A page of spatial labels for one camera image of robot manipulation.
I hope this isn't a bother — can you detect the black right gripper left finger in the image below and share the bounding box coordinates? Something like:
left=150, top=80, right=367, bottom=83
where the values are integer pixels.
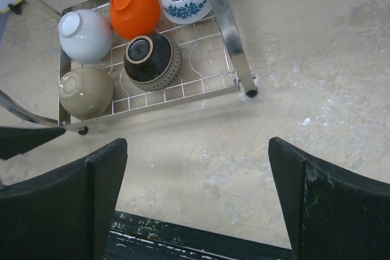
left=1, top=138, right=127, bottom=259

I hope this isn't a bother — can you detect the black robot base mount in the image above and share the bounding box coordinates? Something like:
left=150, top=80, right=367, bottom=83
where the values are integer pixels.
left=103, top=211, right=294, bottom=259

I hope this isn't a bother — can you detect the orange plastic bowl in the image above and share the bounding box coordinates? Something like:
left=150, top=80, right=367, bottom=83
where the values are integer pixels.
left=110, top=0, right=161, bottom=40

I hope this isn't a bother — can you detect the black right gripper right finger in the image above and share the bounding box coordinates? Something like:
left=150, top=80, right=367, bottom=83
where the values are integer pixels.
left=268, top=137, right=389, bottom=259

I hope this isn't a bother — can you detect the stainless steel dish rack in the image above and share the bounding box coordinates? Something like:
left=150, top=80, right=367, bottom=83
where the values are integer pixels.
left=1, top=0, right=258, bottom=135

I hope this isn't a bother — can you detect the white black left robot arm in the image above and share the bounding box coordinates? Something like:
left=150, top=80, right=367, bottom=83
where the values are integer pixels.
left=1, top=127, right=66, bottom=160

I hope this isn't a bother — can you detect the black glossy bowl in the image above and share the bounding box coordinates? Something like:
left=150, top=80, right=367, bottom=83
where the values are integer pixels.
left=58, top=66, right=115, bottom=121

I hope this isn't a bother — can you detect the white ceramic bowl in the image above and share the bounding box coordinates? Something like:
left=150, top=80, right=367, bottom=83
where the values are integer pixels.
left=58, top=9, right=115, bottom=65

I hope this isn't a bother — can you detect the brown beige bowl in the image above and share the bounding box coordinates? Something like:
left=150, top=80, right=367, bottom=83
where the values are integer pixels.
left=124, top=33, right=183, bottom=92

